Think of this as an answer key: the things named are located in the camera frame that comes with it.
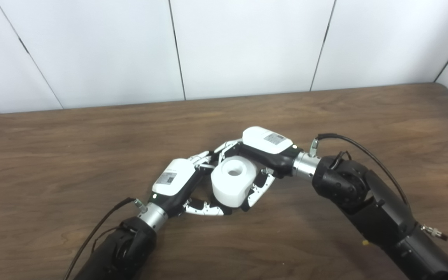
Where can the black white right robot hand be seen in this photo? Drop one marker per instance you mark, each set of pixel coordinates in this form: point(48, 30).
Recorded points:
point(266, 140)

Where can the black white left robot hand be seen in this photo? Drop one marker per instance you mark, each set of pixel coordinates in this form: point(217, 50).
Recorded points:
point(173, 177)

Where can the round white piece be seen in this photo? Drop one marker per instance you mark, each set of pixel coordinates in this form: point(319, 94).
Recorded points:
point(231, 186)

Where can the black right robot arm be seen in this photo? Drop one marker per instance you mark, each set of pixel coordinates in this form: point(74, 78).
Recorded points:
point(379, 210)

